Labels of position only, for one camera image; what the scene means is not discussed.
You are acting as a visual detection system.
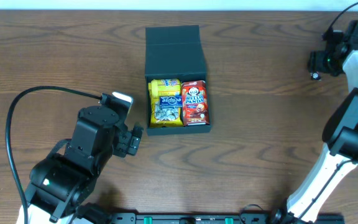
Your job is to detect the small dark chocolate bar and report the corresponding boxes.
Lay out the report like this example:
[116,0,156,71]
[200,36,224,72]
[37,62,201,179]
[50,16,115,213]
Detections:
[310,72,321,81]

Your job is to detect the yellow Hacks candy bag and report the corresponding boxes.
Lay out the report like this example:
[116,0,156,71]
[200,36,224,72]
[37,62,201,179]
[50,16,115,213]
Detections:
[150,97,183,128]

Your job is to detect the blue Eclipse mints packet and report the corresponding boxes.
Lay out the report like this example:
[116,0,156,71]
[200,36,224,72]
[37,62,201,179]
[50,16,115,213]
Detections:
[159,95,183,108]

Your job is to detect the red Hello Panda box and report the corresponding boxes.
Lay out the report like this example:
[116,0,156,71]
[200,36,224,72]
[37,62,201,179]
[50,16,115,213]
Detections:
[181,80,209,126]

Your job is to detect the black gift box with lid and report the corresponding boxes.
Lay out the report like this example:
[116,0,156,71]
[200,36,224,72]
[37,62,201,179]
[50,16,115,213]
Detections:
[145,25,213,136]

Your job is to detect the yellow Mentos candy tub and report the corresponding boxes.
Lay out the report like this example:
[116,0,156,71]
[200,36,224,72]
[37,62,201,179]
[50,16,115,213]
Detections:
[148,78,181,98]

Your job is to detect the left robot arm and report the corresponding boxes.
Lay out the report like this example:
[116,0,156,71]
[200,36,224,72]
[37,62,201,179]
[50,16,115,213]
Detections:
[18,104,143,223]

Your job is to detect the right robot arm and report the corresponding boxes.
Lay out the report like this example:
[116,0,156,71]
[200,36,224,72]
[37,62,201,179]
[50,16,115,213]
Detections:
[272,49,358,223]

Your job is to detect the right black cable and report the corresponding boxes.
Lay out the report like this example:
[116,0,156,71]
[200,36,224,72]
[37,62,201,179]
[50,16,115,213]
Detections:
[321,0,358,41]

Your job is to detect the black cable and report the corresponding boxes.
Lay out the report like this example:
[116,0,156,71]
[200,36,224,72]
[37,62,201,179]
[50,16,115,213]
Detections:
[321,0,358,41]
[4,85,103,224]

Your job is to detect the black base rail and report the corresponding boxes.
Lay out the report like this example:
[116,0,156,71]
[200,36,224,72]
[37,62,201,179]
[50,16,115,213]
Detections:
[108,212,269,224]

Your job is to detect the left black cable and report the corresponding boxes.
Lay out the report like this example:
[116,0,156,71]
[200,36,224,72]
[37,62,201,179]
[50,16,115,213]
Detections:
[4,85,103,224]

